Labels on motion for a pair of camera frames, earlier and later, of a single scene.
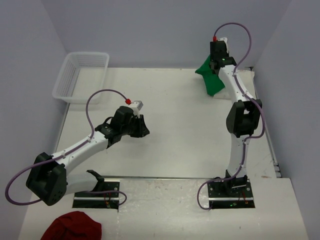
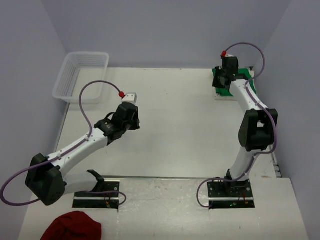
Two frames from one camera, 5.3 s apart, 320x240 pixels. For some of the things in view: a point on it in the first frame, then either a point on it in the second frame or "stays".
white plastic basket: [82, 78] stays
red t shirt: [73, 225] stays
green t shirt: [213, 82] → [225, 92]
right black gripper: [227, 55] → [215, 83]
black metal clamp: [99, 201] stays
